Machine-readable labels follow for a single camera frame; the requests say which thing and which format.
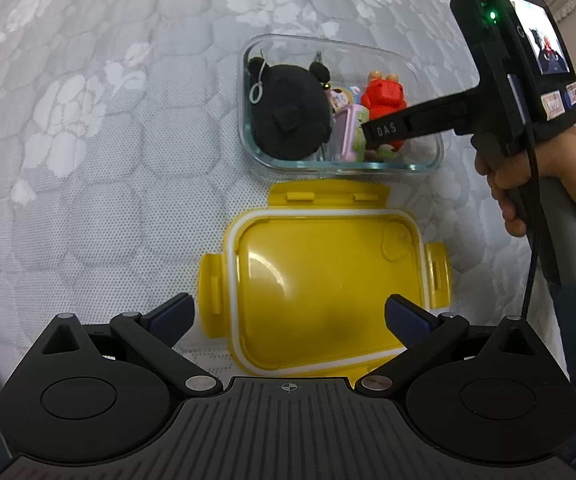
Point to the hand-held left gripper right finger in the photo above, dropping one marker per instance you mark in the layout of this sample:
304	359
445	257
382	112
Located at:
408	325

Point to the red toy figure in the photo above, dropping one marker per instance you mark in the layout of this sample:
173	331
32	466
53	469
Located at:
383	97

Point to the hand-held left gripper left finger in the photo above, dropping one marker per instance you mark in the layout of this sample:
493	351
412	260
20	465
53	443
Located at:
173	317

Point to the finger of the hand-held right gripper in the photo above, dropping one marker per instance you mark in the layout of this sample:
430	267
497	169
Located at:
418	120

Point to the pink toy case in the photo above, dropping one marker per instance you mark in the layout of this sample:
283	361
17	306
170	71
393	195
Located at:
350	130

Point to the black plush toy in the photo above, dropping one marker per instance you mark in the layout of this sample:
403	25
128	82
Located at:
288	105

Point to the small pastel toy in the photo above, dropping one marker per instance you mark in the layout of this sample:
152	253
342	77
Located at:
345	97

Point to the green toy packet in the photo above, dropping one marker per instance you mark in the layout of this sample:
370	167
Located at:
363	152

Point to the clear glass divided container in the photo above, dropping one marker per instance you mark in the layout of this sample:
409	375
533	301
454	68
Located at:
418	160

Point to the white quilted floral mattress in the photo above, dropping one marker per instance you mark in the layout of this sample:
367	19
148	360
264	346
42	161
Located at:
93	185

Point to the yellow plastic container lid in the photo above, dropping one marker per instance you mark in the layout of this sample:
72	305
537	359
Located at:
308	280

